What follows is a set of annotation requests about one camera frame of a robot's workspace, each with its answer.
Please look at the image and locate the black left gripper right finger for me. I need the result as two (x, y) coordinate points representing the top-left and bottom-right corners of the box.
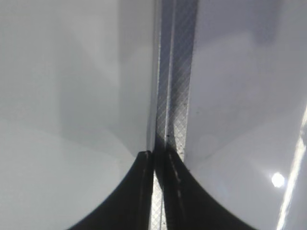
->
(163, 149), (254, 230)

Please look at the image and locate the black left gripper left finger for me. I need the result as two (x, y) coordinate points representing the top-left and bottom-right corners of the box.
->
(70, 151), (154, 230)

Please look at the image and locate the white board with aluminium frame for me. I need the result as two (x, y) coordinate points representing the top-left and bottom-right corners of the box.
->
(150, 0), (307, 230)

